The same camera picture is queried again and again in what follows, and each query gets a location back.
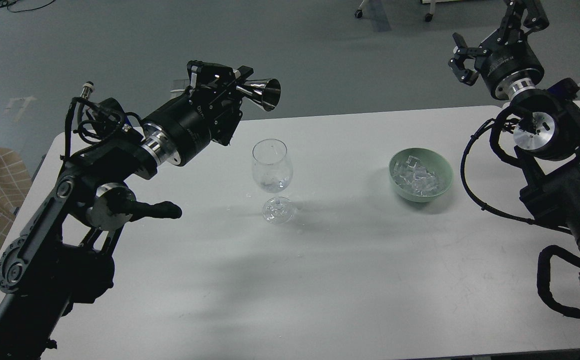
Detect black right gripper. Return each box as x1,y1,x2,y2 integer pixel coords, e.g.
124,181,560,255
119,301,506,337
448,0,550,100

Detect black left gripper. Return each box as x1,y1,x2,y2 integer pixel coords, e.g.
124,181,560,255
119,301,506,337
141,60,243,167

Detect steel cocktail jigger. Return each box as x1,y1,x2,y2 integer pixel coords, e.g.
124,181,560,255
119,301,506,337
236,78,281,112

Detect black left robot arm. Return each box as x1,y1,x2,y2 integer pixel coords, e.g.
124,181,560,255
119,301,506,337
0,60,253,360

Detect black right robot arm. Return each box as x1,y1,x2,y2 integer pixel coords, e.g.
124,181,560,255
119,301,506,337
448,0,580,319

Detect clear wine glass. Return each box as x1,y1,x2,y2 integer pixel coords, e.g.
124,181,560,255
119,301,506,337
252,138,296,224

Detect pile of ice cubes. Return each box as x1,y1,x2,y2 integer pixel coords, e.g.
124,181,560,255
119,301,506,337
392,155,446,198

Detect green bowl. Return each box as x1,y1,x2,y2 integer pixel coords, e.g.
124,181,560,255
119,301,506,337
388,147,454,203

